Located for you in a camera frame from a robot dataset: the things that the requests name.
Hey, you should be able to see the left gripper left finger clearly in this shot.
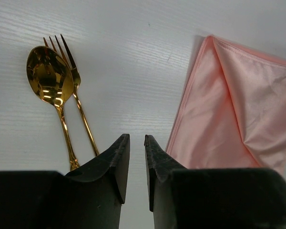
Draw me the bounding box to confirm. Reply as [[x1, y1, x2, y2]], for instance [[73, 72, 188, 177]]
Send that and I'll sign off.
[[0, 134, 130, 229]]

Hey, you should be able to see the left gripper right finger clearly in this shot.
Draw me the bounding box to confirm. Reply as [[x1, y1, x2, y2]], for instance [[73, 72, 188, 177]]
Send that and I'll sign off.
[[144, 135, 286, 229]]

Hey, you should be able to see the pink satin napkin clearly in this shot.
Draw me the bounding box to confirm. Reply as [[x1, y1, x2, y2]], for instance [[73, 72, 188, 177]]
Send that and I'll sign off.
[[166, 35, 286, 173]]

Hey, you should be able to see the gold spoon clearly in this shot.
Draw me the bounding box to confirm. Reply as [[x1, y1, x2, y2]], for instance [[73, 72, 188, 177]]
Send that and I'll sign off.
[[26, 46, 80, 171]]

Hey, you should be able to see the gold fork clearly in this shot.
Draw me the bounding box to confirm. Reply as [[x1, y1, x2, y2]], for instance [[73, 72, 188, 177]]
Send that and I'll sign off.
[[43, 34, 100, 157]]

